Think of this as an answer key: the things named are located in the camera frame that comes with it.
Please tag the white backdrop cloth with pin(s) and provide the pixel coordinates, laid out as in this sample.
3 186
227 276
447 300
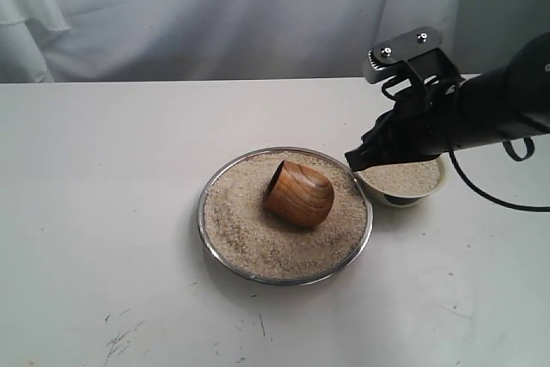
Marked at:
164 40

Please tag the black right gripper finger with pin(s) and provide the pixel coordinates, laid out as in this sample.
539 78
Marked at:
365 156

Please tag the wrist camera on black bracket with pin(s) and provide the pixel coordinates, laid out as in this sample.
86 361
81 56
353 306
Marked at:
411 64

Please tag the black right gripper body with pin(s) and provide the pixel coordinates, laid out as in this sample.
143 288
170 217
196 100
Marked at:
415 130

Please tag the brown wooden cup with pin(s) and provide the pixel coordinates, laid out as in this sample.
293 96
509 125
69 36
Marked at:
298 194

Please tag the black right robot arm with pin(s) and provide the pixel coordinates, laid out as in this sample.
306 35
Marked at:
502 105

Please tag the round metal rice tray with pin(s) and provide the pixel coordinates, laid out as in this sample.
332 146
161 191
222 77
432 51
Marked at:
251 242

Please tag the white ceramic rice bowl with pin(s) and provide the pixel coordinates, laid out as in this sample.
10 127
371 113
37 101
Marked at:
403 185

